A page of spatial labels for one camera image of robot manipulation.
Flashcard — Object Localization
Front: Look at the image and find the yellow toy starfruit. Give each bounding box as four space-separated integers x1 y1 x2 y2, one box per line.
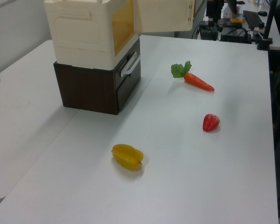
111 144 144 172

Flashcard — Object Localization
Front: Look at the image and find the orange toy carrot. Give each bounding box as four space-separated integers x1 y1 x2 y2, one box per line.
170 60 215 92

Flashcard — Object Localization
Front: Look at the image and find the cream plastic cabinet box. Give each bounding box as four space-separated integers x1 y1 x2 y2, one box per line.
43 0 140 70

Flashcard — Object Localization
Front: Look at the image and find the dark monitor stand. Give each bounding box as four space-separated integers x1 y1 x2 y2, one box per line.
226 0 239 14

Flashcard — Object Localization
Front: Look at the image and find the black electronics box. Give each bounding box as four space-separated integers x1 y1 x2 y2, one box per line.
220 27 252 44

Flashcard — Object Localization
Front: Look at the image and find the black keyboard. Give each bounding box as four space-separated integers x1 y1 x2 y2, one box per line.
242 10 265 30

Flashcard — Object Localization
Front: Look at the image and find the black pole with clamp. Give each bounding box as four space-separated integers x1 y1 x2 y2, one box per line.
256 0 279 51

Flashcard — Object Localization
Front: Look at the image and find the dark brown wooden drawer unit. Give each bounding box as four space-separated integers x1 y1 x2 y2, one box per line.
53 38 142 115

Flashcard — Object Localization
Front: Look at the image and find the cream cabinet door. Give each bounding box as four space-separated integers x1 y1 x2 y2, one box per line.
133 0 195 34

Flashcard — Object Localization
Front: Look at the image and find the white drawer handle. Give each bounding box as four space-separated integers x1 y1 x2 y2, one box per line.
120 53 141 77

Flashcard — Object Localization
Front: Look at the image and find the red toy fruit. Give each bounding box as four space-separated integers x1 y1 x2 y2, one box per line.
202 113 220 133

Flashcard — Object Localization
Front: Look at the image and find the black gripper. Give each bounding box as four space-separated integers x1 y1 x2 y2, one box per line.
206 0 225 24

